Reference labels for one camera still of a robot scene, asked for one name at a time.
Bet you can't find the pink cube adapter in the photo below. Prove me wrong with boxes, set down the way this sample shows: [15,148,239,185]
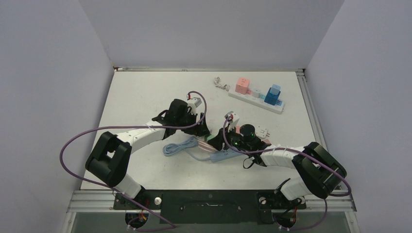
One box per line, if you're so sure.
[235,78,250,95]

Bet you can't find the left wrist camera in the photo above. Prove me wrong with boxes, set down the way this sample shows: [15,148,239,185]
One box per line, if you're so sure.
[187,97,202,115]

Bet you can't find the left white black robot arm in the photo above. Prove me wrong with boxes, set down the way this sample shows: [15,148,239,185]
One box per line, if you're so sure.
[86,98,210,209]

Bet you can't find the light blue plug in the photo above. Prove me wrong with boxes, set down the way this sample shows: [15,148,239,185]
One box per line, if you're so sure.
[270,84,281,95]

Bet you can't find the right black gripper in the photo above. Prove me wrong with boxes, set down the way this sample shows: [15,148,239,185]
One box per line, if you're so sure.
[209,122,251,151]

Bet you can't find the white flat plug adapter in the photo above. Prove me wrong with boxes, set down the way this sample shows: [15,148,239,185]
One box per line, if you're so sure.
[255,126,270,139]

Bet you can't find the white cube adapter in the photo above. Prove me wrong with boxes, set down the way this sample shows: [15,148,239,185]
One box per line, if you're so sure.
[196,136,206,142]

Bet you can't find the green plug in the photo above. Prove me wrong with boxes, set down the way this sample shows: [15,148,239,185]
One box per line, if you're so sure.
[205,134,215,142]

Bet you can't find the small white plug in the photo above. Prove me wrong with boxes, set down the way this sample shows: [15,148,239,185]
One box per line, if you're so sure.
[251,88,261,99]

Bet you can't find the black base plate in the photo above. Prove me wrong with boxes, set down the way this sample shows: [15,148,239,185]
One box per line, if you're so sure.
[113,189,307,225]

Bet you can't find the pink cable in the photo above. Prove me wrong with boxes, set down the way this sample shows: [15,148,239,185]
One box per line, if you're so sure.
[197,141,216,154]

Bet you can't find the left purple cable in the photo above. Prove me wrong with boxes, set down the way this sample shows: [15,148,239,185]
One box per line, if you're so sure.
[59,90,207,232]

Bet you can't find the blue power strip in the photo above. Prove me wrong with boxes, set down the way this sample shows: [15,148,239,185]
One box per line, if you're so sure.
[210,149,243,163]

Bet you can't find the dark blue cube adapter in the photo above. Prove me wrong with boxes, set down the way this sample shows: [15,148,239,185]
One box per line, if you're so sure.
[264,88,281,106]

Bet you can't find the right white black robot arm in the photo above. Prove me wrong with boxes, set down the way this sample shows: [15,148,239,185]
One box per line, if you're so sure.
[206,124,347,208]

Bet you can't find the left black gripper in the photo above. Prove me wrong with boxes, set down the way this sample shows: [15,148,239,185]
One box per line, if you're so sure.
[175,110,209,137]

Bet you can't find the white power strip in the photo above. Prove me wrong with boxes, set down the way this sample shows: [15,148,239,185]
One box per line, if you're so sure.
[227,89,285,114]

